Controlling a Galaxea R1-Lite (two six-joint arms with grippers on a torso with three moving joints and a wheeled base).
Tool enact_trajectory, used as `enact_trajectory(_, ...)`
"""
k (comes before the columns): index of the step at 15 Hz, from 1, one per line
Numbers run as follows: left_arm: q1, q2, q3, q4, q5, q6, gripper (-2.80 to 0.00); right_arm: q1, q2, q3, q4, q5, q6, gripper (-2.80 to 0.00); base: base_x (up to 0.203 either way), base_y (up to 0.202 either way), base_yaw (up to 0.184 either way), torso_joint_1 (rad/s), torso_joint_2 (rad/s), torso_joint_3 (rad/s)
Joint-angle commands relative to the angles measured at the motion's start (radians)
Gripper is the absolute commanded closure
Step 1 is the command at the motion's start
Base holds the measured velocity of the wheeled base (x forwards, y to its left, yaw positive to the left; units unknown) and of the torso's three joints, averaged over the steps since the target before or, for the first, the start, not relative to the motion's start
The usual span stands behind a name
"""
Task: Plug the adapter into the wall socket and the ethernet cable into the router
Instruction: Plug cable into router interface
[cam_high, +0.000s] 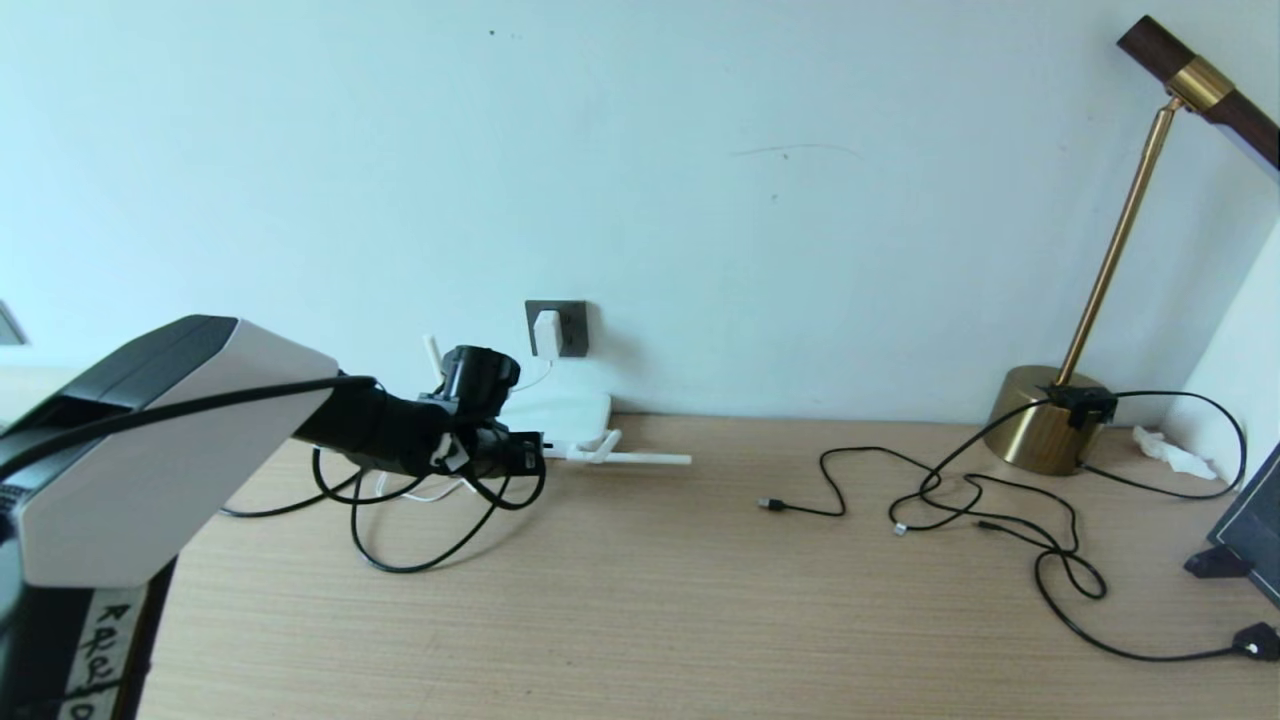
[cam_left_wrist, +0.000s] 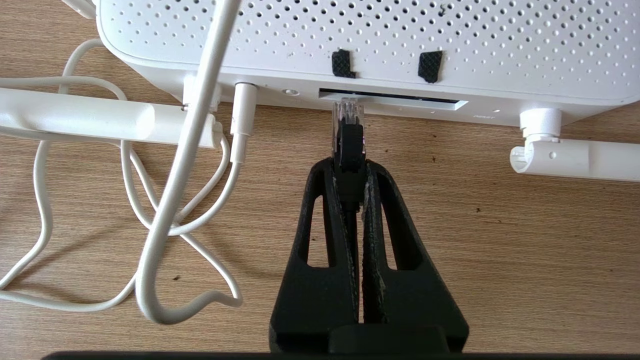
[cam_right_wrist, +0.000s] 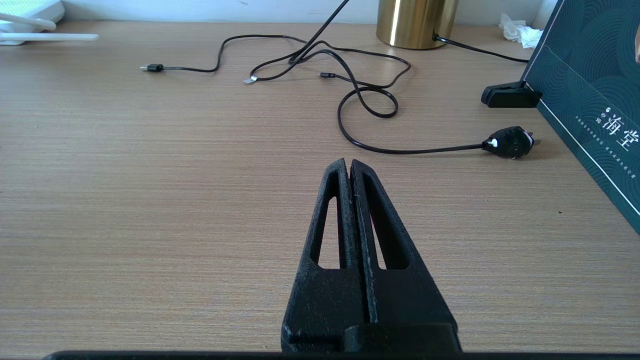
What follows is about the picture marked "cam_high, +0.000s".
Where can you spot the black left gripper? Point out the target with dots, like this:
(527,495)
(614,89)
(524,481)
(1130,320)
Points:
(480,450)

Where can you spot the white power adapter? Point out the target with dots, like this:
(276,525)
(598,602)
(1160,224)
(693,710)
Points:
(547,333)

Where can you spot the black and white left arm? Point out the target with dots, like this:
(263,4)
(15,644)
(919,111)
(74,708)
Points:
(160,450)

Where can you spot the white router with antennas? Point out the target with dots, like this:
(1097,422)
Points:
(590,415)

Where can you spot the beige upholstered furniture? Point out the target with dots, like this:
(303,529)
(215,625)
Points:
(35,385)

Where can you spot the brass desk lamp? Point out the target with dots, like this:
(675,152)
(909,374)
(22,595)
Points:
(1040,432)

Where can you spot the black adapter block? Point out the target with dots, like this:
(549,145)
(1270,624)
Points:
(1082,403)

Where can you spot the crumpled white tissue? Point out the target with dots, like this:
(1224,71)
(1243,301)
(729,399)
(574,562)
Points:
(1172,453)

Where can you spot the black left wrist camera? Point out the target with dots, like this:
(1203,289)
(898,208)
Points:
(480,375)

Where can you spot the grey wall power socket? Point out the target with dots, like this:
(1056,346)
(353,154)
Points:
(575,330)

